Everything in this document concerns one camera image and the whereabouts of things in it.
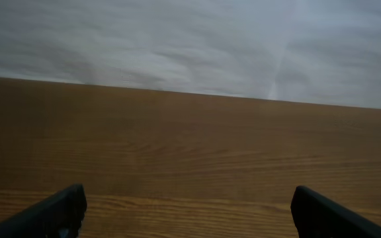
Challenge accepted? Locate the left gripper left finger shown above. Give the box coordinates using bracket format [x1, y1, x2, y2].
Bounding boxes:
[0, 183, 88, 238]

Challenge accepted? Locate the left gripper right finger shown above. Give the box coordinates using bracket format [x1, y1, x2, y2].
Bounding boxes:
[290, 185, 381, 238]

